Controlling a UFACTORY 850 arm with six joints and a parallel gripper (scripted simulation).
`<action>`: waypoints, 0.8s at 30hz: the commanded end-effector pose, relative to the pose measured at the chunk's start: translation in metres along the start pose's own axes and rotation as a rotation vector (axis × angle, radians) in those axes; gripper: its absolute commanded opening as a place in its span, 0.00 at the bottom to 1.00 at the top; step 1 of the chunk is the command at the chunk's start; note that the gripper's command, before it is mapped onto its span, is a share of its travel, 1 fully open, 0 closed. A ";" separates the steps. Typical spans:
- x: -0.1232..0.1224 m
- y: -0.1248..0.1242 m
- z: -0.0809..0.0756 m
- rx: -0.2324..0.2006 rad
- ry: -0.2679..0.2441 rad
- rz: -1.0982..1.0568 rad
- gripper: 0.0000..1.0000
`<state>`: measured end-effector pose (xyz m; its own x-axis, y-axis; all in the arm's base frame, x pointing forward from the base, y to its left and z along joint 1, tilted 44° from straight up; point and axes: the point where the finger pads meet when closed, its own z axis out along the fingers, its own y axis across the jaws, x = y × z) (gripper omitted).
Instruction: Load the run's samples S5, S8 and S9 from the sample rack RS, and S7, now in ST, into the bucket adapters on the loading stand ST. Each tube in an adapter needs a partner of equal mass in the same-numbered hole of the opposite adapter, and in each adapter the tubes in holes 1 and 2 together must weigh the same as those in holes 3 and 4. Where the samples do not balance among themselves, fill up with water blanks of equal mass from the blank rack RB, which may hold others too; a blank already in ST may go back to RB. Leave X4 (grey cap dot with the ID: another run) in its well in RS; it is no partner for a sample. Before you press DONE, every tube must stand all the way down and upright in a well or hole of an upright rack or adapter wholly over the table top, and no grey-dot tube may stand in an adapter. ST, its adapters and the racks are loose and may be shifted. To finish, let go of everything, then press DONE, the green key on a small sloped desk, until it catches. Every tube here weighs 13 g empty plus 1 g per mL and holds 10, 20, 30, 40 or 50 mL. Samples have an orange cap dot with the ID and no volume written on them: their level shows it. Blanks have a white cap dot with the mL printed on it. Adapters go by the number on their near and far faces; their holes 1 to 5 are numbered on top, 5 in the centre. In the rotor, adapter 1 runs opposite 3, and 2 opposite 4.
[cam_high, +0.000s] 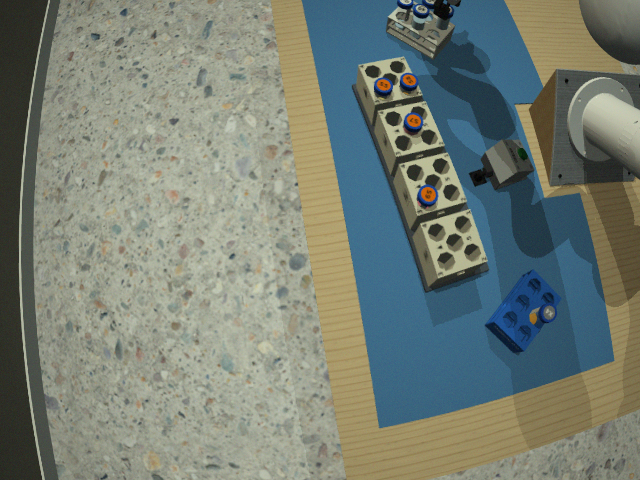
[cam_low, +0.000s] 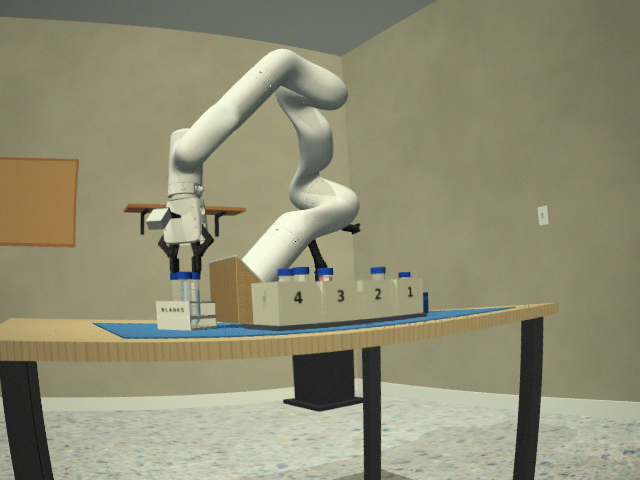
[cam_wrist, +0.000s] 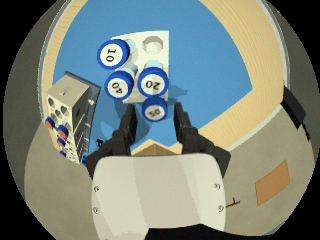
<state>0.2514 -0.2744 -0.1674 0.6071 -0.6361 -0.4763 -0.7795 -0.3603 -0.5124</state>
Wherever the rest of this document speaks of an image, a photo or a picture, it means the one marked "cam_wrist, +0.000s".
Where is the sample tube with blue cap and orange dot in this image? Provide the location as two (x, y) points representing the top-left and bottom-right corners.
(57, 136), (67, 148)

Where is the beige tube rack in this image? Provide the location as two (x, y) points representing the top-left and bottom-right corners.
(111, 31), (169, 103)

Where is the blue bench mat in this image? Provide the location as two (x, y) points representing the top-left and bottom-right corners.
(52, 0), (253, 156)

